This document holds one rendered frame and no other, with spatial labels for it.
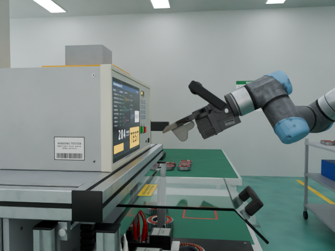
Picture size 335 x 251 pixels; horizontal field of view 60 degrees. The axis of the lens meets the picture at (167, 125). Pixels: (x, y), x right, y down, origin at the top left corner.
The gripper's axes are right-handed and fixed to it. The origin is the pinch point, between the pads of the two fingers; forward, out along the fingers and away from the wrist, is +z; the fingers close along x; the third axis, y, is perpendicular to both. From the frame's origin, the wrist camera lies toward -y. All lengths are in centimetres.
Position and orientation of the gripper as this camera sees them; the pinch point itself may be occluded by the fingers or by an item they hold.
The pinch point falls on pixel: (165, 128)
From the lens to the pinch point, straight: 82.7
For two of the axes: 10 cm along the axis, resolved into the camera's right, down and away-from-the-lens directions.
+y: 4.2, 9.1, -0.2
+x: 1.1, -0.3, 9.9
